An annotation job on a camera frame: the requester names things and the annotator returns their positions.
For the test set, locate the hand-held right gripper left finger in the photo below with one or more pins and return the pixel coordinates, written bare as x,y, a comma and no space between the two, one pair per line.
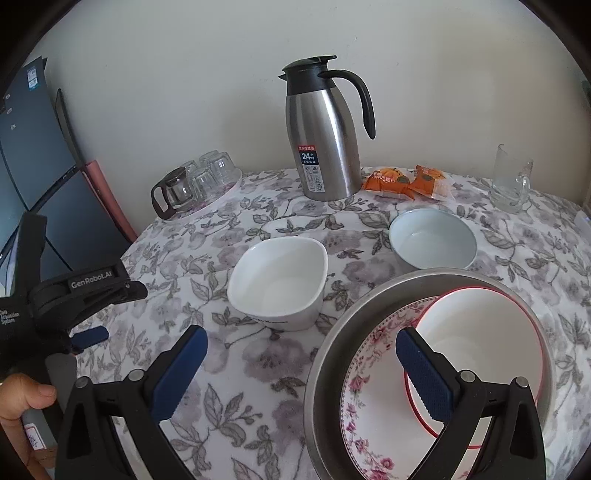
178,369

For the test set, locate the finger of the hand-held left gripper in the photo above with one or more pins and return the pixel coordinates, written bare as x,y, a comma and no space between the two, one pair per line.
134,291
90,337

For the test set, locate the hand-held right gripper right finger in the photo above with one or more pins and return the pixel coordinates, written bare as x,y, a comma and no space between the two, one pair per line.
425,374

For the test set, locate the pink floral plate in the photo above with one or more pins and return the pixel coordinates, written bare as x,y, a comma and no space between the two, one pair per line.
369,392

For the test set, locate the red-rimmed white bowl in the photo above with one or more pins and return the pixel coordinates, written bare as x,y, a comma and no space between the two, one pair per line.
480,332

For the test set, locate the stainless steel basin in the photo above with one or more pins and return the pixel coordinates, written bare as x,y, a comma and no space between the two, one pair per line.
332,350

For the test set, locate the person's left hand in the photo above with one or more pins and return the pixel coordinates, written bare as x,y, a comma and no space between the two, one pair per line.
23,392

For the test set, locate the floral grey tablecloth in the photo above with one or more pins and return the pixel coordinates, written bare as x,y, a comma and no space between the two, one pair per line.
258,383

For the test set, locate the pink foam panel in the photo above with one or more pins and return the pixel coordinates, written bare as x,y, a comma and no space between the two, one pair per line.
108,198

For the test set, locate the small clear glass cup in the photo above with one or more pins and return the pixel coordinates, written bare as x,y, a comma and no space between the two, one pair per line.
208,159
203,184
222,170
187,167

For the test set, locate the small round white bowl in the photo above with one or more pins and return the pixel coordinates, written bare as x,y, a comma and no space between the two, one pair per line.
434,240

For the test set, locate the square white ceramic bowl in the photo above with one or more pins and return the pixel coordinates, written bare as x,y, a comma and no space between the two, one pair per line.
281,281

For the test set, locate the dark blue refrigerator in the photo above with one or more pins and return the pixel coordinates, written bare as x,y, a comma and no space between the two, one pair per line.
41,161

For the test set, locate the round white tray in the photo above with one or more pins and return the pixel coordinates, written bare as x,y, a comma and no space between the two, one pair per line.
231,189

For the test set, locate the orange snack packet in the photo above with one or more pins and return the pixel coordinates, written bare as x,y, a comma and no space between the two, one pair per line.
385,182
431,182

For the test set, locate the clear glass mug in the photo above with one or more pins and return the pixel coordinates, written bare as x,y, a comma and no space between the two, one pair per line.
508,184

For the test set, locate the stainless steel thermos jug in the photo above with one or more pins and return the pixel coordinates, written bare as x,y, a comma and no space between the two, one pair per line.
323,129

